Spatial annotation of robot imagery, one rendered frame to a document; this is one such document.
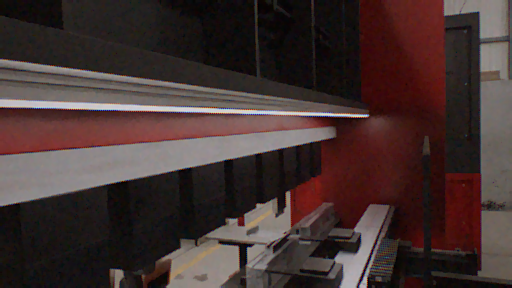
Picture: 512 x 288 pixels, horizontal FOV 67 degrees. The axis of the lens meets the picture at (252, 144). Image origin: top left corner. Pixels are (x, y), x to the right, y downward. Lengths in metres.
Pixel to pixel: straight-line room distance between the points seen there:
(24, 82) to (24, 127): 0.25
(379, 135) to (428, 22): 0.63
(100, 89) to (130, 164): 0.35
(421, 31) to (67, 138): 1.93
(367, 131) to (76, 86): 1.99
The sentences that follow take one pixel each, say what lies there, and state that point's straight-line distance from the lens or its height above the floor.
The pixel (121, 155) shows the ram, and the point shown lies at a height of 1.38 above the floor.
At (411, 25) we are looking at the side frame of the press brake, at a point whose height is 1.91.
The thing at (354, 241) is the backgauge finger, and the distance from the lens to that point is 1.40.
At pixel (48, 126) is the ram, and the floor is 1.44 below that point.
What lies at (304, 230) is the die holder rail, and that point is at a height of 0.94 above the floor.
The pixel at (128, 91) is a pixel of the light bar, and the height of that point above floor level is 1.47.
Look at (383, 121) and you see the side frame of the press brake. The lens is 2.24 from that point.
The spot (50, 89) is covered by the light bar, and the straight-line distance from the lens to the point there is 0.35.
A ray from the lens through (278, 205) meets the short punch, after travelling 1.46.
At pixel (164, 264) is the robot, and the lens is 1.96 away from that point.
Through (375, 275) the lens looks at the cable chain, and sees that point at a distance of 1.09.
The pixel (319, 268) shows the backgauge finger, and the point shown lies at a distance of 1.12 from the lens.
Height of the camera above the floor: 1.43
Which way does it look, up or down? 3 degrees down
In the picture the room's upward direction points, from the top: 2 degrees counter-clockwise
